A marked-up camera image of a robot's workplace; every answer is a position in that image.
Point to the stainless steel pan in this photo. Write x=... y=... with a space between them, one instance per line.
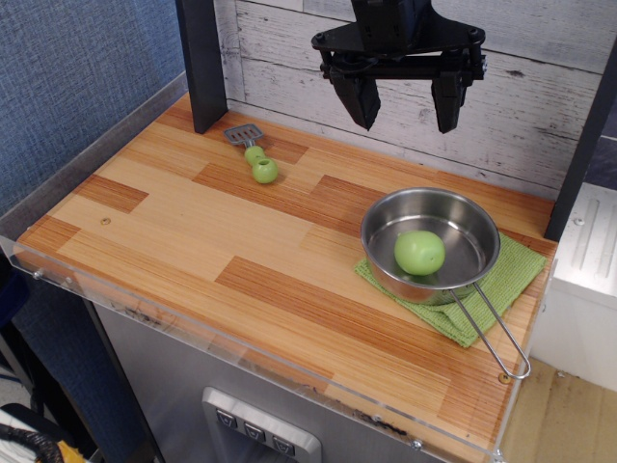
x=472 y=246

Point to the green toy apple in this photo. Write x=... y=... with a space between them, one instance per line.
x=419 y=253

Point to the silver cabinet with button panel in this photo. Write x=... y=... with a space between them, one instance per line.
x=206 y=404

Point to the black and yellow bag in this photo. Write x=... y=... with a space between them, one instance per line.
x=44 y=448

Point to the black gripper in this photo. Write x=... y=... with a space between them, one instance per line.
x=401 y=40

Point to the black right vertical post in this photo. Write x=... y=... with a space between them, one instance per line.
x=586 y=145

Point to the clear acrylic edge guard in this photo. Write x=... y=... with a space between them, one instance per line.
x=304 y=316

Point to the green cloth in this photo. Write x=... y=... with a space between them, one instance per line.
x=516 y=268

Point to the black left vertical post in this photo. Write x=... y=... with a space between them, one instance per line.
x=203 y=61

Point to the white box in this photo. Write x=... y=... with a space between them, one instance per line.
x=576 y=328

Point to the black vertical post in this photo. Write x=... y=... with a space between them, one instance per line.
x=203 y=61
x=586 y=145

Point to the green handled grey spatula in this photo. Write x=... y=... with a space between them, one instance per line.
x=264 y=169

